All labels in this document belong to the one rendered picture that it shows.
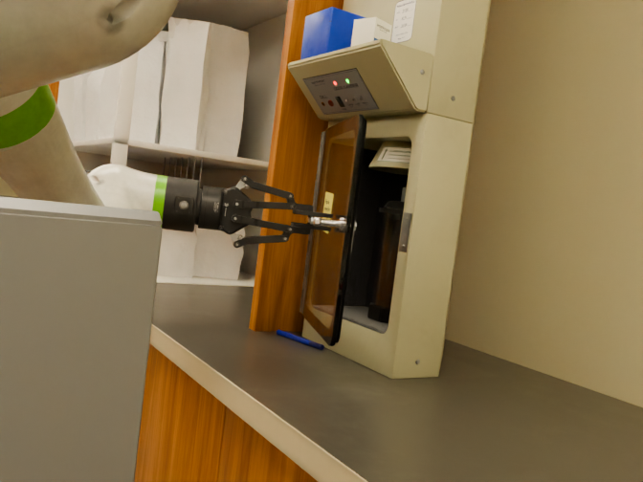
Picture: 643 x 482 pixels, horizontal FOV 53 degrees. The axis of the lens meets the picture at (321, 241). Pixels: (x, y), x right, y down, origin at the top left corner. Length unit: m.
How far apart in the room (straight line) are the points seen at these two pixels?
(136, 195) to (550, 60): 0.95
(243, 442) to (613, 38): 1.06
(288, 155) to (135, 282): 1.20
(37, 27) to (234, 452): 0.86
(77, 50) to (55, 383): 0.17
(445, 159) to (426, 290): 0.24
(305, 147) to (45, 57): 1.13
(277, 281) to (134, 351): 1.20
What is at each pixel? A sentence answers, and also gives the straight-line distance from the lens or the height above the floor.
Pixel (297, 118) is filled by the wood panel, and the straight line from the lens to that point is 1.42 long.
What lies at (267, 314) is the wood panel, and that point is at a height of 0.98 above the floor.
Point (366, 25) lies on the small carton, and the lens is 1.21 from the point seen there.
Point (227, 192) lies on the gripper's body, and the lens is 1.14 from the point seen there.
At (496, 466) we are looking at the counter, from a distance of 0.85.
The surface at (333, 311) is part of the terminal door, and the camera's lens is 1.10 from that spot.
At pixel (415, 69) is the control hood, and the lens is 1.13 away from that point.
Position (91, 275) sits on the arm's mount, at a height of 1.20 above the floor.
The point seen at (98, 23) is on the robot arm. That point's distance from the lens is 0.32.
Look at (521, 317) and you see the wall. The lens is 1.52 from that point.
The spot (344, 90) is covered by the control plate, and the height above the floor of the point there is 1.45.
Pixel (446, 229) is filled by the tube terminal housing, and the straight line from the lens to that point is 1.18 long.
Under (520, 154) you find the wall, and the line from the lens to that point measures 1.56.
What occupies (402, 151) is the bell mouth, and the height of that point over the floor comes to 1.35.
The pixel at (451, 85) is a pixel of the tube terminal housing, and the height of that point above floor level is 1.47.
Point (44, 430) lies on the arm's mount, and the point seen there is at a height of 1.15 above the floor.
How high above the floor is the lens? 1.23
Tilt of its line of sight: 3 degrees down
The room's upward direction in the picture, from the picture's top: 7 degrees clockwise
